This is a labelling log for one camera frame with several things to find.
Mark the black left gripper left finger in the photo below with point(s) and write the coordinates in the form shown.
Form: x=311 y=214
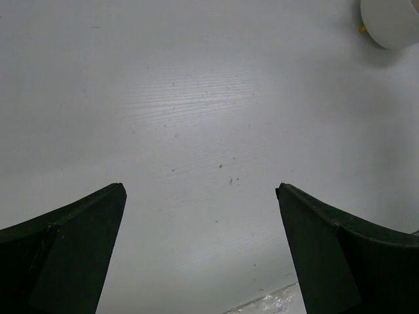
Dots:
x=58 y=262

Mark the white round divided container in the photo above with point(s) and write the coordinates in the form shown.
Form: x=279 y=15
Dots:
x=393 y=24

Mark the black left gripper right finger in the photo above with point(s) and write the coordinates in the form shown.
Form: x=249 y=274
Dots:
x=346 y=264

